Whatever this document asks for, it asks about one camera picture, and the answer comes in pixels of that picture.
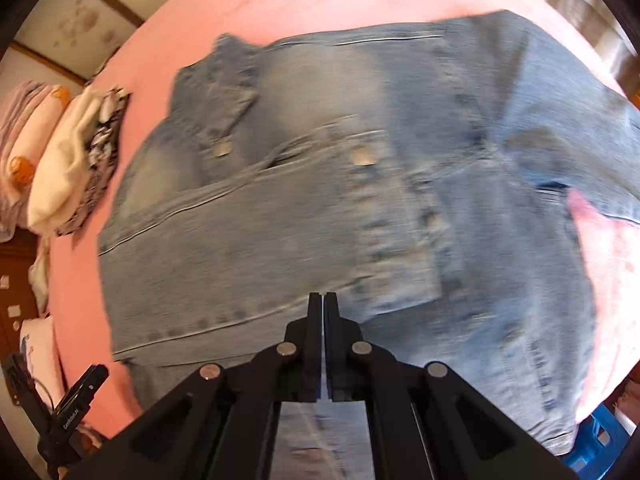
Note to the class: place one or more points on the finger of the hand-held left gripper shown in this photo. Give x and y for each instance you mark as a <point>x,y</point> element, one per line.
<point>92,380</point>

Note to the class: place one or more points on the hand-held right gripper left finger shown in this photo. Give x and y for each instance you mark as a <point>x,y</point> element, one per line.
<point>315,340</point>

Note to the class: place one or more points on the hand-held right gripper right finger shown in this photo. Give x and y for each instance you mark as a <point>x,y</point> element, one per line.
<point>331,340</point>

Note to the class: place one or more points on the blue denim jacket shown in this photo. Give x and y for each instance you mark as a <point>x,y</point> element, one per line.
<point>350,210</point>

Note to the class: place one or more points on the white pillow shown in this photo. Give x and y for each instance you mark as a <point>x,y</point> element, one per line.
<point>37,340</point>

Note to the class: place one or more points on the dark wooden cabinet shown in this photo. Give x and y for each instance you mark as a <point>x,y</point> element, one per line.
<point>15,270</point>

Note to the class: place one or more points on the cream folded cloth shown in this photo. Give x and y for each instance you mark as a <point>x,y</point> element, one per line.
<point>60,170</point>

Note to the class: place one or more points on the black white printed cloth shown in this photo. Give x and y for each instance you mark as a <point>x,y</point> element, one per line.
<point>102,155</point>

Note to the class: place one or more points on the pink printed folded blanket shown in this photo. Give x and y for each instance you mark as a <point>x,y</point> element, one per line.
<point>25,125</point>

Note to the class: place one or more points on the blue plastic crate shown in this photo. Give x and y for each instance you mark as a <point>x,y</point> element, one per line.
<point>600,440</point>

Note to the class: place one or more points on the pink bed sheet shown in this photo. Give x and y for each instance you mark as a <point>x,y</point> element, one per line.
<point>300,0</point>

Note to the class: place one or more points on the floral door panel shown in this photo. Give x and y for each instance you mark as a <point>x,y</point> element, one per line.
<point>85,15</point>

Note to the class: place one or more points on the striped curtain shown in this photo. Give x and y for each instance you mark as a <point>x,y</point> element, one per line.
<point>575,5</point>

